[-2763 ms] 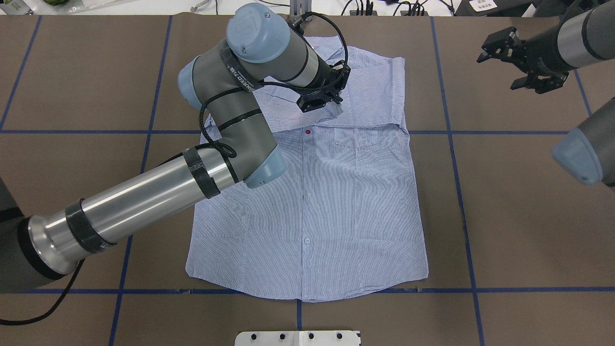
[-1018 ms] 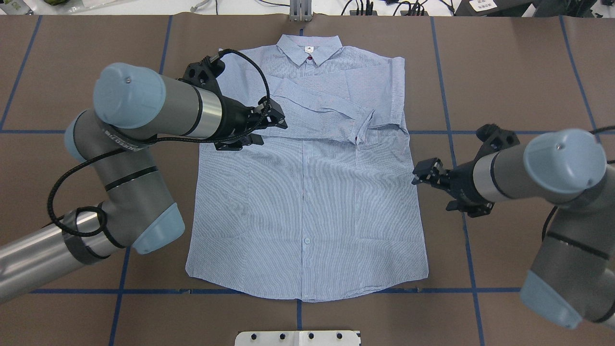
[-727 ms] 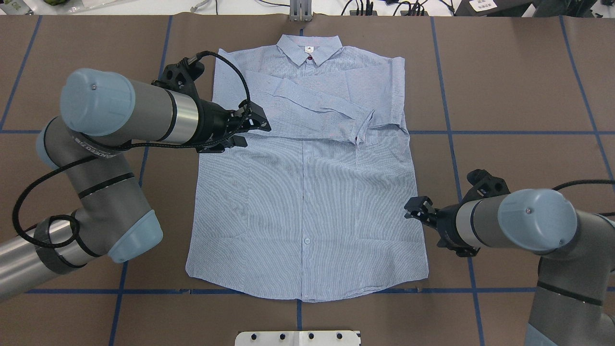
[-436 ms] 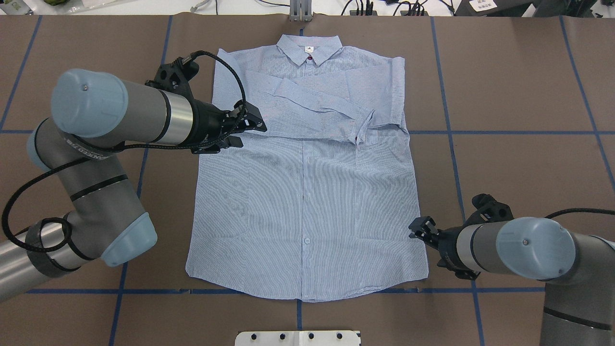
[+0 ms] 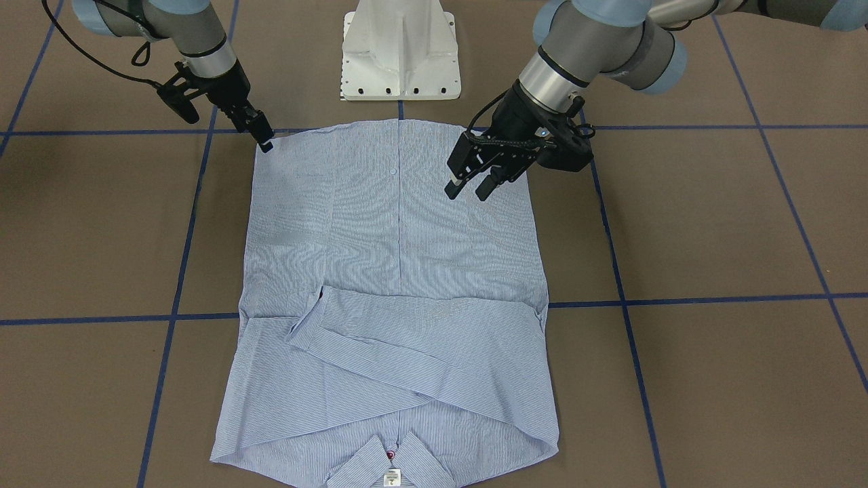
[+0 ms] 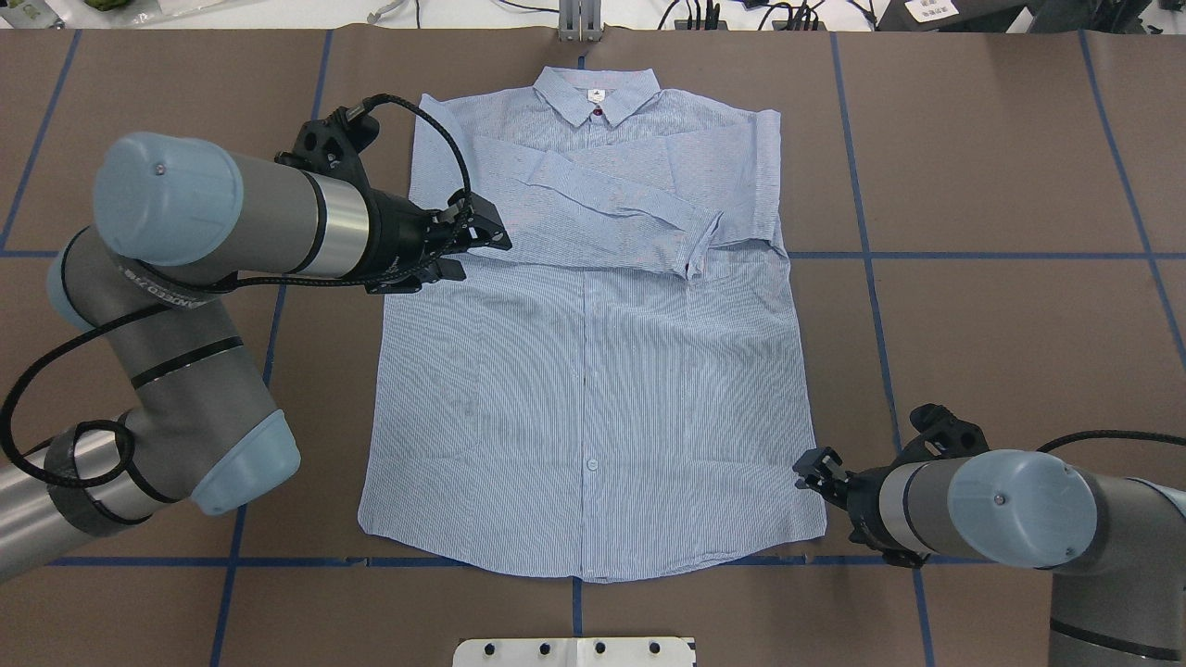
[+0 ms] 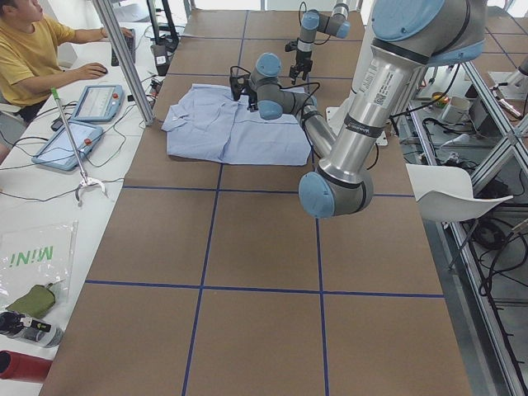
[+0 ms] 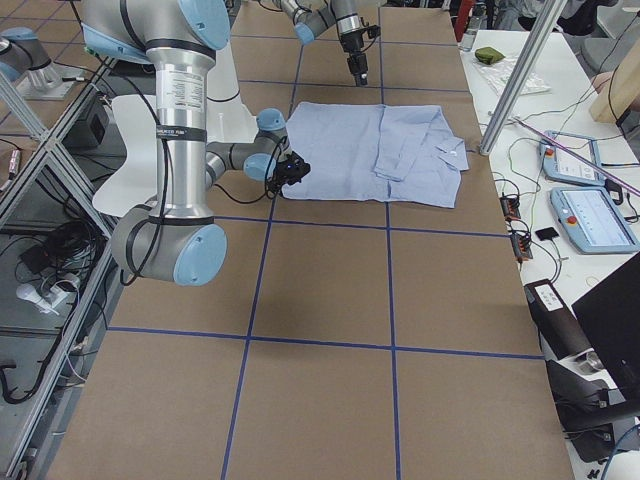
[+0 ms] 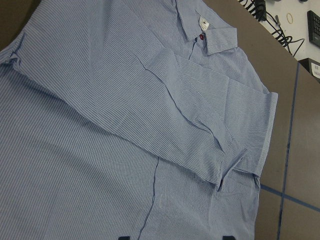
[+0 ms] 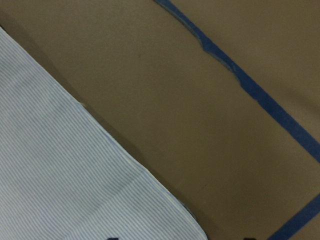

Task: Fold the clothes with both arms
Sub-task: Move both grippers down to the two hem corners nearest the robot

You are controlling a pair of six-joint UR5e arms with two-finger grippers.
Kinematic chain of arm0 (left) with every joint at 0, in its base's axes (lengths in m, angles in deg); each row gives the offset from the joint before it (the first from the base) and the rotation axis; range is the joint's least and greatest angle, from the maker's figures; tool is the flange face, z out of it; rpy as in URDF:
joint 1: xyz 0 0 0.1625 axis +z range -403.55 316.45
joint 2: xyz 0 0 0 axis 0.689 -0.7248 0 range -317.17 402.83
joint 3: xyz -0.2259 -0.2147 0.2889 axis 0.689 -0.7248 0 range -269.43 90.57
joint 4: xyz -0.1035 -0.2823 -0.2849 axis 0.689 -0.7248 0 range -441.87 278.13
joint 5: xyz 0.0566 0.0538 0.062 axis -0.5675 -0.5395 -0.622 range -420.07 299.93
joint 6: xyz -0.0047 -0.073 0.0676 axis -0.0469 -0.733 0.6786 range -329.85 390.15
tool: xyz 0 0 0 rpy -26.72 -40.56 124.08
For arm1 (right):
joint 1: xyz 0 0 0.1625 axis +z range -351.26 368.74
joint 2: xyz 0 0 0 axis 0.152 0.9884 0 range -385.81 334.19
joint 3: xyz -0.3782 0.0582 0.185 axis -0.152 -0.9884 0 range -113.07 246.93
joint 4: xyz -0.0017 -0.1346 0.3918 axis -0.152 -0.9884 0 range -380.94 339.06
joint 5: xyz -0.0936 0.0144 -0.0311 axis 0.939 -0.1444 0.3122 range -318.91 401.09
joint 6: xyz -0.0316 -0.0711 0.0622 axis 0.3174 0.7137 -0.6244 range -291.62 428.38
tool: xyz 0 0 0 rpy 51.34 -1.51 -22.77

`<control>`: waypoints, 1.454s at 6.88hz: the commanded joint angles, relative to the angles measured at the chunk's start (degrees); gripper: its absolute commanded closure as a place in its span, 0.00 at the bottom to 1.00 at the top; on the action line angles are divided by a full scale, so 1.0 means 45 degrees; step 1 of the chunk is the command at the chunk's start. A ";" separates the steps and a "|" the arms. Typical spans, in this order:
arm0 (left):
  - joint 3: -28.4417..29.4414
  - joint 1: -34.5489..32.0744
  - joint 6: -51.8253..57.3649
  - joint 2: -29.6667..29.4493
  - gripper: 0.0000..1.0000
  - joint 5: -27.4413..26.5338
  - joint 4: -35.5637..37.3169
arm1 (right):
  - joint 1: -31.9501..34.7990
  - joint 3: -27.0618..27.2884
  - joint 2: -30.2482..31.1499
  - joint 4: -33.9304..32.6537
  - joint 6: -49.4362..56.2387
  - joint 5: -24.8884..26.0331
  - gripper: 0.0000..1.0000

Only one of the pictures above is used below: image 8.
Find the near blue teach pendant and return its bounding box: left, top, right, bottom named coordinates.
left=549, top=187, right=639, bottom=254

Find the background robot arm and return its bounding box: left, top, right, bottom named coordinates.
left=1, top=27, right=72, bottom=101

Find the small black pad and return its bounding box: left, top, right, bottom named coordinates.
left=535, top=227, right=559, bottom=241

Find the purple rod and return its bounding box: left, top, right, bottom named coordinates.
left=511, top=117, right=640, bottom=197

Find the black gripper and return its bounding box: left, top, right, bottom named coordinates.
left=339, top=25, right=381, bottom=86
left=266, top=152, right=311, bottom=194

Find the orange connector board near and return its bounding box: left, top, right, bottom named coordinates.
left=510, top=231, right=533, bottom=263

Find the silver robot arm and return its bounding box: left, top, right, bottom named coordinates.
left=258, top=0, right=381, bottom=87
left=82, top=1, right=311, bottom=286

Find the aluminium frame post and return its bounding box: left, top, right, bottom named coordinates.
left=479, top=0, right=567, bottom=156

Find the black labelled box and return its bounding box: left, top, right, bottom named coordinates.
left=524, top=279, right=592, bottom=359

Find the green cloth pouch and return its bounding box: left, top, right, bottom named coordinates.
left=474, top=46, right=505, bottom=65

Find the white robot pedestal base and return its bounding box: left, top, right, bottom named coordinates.
left=92, top=0, right=270, bottom=217

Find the white power strip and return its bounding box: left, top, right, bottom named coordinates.
left=16, top=280, right=78, bottom=315

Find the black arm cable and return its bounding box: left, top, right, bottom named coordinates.
left=99, top=49, right=289, bottom=287

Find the clear water bottle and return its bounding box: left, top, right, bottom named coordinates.
left=459, top=16, right=482, bottom=52

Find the black monitor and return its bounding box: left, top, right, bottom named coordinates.
left=572, top=255, right=639, bottom=399

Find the orange connector board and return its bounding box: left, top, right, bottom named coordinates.
left=499, top=195, right=521, bottom=221
left=510, top=231, right=533, bottom=263

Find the far blue teach pendant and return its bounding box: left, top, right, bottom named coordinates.
left=539, top=130, right=619, bottom=187

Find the orange connector board far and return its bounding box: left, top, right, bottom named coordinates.
left=499, top=195, right=521, bottom=221

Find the blue striped button shirt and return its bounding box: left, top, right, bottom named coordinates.
left=283, top=102, right=469, bottom=208

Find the clear plastic bag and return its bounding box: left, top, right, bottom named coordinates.
left=475, top=58, right=553, bottom=96

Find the blue teach pendant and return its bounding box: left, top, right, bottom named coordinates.
left=549, top=187, right=639, bottom=254
left=539, top=130, right=619, bottom=187

